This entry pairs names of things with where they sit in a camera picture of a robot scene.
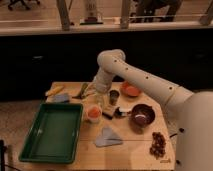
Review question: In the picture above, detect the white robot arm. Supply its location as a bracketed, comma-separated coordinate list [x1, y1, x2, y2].
[93, 49, 213, 171]

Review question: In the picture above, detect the white paper cup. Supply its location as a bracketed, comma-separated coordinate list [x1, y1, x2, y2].
[86, 105, 102, 123]

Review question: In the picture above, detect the orange apple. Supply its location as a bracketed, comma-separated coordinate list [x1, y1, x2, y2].
[88, 107, 100, 118]

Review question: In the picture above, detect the small metal cup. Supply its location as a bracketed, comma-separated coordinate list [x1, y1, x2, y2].
[109, 90, 120, 105]

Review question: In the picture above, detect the wooden block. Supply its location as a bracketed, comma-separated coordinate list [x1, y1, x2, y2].
[102, 106, 118, 119]

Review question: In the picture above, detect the blue-grey sponge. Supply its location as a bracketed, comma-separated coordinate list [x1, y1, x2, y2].
[53, 93, 69, 103]

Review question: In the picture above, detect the grey folded cloth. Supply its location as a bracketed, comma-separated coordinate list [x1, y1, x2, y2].
[94, 126, 123, 147]

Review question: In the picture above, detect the dark brown bowl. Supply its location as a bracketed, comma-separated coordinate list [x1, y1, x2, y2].
[130, 104, 155, 128]

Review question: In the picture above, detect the green plastic tray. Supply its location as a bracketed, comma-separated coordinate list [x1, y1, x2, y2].
[19, 103, 83, 164]

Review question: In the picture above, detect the bunch of dark grapes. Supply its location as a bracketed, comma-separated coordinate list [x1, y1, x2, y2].
[150, 132, 166, 159]

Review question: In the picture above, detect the black office chair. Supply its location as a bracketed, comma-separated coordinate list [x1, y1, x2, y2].
[7, 0, 40, 11]

